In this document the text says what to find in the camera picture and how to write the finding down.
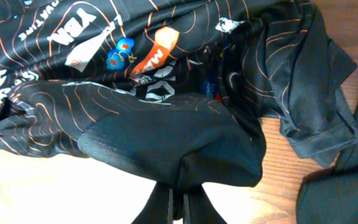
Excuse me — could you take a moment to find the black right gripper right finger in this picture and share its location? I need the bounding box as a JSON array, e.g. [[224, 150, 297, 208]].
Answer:
[[183, 185, 226, 224]]

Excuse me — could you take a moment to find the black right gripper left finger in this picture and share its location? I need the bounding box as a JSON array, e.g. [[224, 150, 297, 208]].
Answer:
[[132, 184, 174, 224]]

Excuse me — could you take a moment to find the black printed cycling jersey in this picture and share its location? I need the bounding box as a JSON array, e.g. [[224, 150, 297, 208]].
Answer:
[[0, 0, 358, 191]]

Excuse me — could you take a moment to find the plain black shirt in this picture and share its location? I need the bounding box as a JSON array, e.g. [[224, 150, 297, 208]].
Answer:
[[296, 105, 358, 224]]

